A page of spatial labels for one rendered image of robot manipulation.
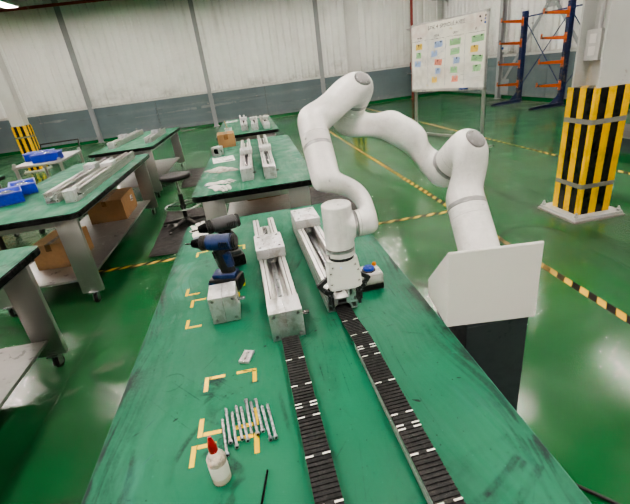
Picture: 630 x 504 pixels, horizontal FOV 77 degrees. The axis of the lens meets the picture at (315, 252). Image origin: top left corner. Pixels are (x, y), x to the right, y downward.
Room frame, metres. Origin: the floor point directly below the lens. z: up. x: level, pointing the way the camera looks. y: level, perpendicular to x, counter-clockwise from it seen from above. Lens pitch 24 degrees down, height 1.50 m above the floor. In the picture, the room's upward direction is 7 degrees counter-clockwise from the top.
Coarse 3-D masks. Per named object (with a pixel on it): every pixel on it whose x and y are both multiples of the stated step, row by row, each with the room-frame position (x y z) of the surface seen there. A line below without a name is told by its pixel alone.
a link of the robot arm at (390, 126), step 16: (352, 112) 1.33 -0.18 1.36; (384, 112) 1.35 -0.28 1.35; (336, 128) 1.40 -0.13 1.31; (352, 128) 1.37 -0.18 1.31; (368, 128) 1.35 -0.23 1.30; (384, 128) 1.31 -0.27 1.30; (400, 128) 1.30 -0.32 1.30; (416, 128) 1.30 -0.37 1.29; (400, 144) 1.31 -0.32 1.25; (416, 144) 1.29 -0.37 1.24; (416, 160) 1.31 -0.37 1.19; (432, 160) 1.32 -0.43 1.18; (432, 176) 1.31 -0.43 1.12; (448, 176) 1.27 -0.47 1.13
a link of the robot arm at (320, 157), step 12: (312, 144) 1.19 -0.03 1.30; (324, 144) 1.19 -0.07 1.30; (312, 156) 1.17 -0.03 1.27; (324, 156) 1.16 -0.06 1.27; (312, 168) 1.15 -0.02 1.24; (324, 168) 1.13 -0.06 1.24; (336, 168) 1.15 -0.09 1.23; (312, 180) 1.14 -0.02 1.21; (324, 180) 1.12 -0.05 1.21; (336, 180) 1.11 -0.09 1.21; (348, 180) 1.11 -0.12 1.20; (324, 192) 1.15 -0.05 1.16; (336, 192) 1.14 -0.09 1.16; (348, 192) 1.11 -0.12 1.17; (360, 192) 1.09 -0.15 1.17; (360, 204) 1.08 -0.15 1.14; (372, 204) 1.06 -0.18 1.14; (360, 216) 1.03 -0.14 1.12; (372, 216) 1.04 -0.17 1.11; (360, 228) 1.02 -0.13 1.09; (372, 228) 1.03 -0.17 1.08
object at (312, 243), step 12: (312, 228) 1.71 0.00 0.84; (300, 240) 1.61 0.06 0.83; (312, 240) 1.58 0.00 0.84; (324, 240) 1.50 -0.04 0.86; (312, 252) 1.39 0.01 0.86; (324, 252) 1.46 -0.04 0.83; (312, 264) 1.34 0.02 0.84; (324, 264) 1.33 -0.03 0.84; (324, 276) 1.19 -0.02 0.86; (324, 300) 1.14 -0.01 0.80; (336, 300) 1.10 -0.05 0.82; (348, 300) 1.10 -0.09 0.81
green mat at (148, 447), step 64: (192, 256) 1.71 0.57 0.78; (256, 256) 1.62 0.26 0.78; (384, 256) 1.45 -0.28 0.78; (192, 320) 1.16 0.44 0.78; (256, 320) 1.11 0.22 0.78; (320, 320) 1.06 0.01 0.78; (384, 320) 1.01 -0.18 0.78; (128, 384) 0.87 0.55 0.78; (192, 384) 0.84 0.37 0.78; (256, 384) 0.81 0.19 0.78; (320, 384) 0.78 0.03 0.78; (448, 384) 0.72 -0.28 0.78; (128, 448) 0.66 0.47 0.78; (384, 448) 0.57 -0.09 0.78; (448, 448) 0.55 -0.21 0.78; (512, 448) 0.53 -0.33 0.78
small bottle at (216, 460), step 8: (208, 440) 0.55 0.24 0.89; (208, 448) 0.55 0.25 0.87; (216, 448) 0.55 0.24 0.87; (208, 456) 0.55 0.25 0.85; (216, 456) 0.54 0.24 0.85; (224, 456) 0.55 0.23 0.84; (208, 464) 0.54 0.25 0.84; (216, 464) 0.53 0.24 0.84; (224, 464) 0.54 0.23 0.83; (216, 472) 0.53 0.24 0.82; (224, 472) 0.54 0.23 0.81; (216, 480) 0.53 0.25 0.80; (224, 480) 0.54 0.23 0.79
